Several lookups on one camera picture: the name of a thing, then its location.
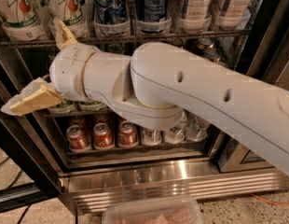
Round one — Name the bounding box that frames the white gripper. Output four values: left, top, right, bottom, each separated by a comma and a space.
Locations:
0, 18, 101, 117

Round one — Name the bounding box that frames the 7up can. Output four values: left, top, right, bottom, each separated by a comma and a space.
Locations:
47, 0, 89, 38
0, 0, 46, 41

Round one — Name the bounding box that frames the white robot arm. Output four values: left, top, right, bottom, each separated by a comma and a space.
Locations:
1, 20, 289, 176

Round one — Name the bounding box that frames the green can front left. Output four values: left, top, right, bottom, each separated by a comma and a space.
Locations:
48, 99, 76, 114

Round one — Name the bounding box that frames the green can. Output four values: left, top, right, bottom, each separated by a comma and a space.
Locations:
48, 99, 76, 114
78, 102, 106, 111

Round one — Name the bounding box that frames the red can front left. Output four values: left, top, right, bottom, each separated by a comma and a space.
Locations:
66, 125, 90, 152

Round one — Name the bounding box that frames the red can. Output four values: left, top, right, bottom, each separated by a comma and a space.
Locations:
66, 125, 90, 152
118, 120, 138, 147
93, 123, 115, 150

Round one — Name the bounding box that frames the blue Pepsi can with face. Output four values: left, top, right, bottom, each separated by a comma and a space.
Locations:
94, 0, 128, 35

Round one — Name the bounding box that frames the red can front middle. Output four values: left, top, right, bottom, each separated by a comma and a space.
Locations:
93, 123, 115, 150

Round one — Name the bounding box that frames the red can front right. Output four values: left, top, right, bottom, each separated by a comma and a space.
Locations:
118, 120, 138, 147

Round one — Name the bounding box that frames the open fridge door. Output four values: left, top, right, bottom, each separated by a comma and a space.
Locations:
0, 64, 62, 213

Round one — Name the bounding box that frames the dark blue Pepsi can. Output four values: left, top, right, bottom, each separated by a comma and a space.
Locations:
134, 0, 168, 34

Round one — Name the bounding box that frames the stainless fridge base grille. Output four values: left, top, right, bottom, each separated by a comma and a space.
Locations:
59, 160, 289, 216

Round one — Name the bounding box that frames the white can rightmost on shelf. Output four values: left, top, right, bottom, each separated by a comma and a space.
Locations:
211, 0, 251, 30

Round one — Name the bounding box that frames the water bottle left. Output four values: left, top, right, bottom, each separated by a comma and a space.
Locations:
143, 128, 162, 146

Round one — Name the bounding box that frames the water bottle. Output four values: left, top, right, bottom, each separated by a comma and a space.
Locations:
143, 128, 162, 146
163, 114, 187, 144
186, 114, 210, 142

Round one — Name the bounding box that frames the water bottle middle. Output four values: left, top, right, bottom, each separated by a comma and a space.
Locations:
163, 114, 187, 144

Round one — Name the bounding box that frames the water bottle right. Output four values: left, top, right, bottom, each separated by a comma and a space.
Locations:
186, 114, 210, 142

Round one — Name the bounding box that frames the clear plastic container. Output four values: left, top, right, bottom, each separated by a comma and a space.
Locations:
102, 195, 204, 224

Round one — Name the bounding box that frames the top wire shelf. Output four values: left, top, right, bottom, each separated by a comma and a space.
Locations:
0, 29, 250, 49

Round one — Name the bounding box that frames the orange cable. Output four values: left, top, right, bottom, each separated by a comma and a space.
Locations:
250, 192, 289, 207

